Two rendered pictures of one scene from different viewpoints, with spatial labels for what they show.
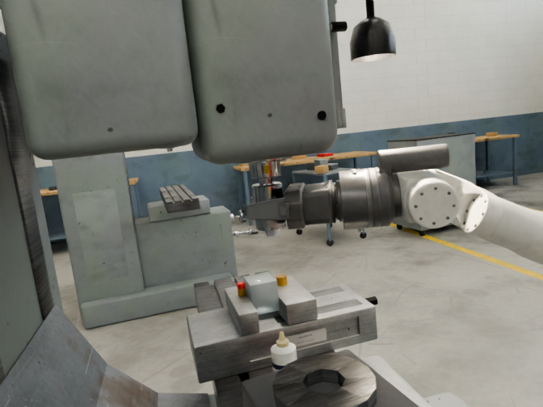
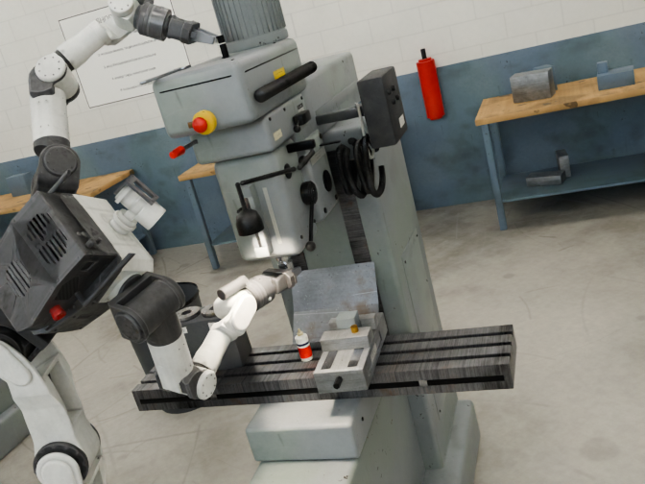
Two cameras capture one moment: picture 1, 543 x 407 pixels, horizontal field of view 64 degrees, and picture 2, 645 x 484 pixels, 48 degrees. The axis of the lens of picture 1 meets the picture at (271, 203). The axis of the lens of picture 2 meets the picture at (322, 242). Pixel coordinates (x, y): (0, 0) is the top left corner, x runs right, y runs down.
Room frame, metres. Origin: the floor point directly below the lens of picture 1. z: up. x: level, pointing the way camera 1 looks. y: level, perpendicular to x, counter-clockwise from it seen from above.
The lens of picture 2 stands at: (1.93, -1.64, 1.98)
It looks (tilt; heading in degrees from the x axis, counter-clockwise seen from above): 18 degrees down; 124
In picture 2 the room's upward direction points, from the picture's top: 15 degrees counter-clockwise
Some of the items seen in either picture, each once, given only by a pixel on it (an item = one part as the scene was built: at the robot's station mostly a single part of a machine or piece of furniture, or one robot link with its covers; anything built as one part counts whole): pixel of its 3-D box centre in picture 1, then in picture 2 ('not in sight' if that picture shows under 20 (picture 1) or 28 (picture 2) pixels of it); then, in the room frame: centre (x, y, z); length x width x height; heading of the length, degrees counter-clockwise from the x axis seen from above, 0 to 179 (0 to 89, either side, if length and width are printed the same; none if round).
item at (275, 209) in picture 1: (267, 211); not in sight; (0.62, 0.01, 1.23); 0.06 x 0.02 x 0.03; 81
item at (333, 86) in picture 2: not in sight; (301, 102); (0.54, 0.49, 1.66); 0.80 x 0.23 x 0.20; 103
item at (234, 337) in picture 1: (279, 317); (350, 345); (0.81, 0.01, 0.98); 0.35 x 0.15 x 0.11; 105
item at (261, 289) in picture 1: (261, 292); (348, 324); (0.80, 0.04, 1.04); 0.06 x 0.05 x 0.06; 15
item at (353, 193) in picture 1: (328, 203); (268, 286); (0.64, -0.09, 1.23); 0.13 x 0.12 x 0.10; 171
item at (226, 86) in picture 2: not in sight; (235, 84); (0.65, 0.02, 1.81); 0.47 x 0.26 x 0.16; 103
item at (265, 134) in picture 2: not in sight; (252, 127); (0.65, 0.05, 1.68); 0.34 x 0.24 x 0.10; 103
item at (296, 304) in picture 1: (289, 298); (346, 339); (0.81, -0.02, 1.02); 0.15 x 0.06 x 0.04; 15
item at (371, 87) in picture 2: not in sight; (385, 106); (0.91, 0.37, 1.62); 0.20 x 0.09 x 0.21; 103
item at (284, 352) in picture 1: (284, 363); (302, 343); (0.63, 0.01, 0.98); 0.04 x 0.04 x 0.11
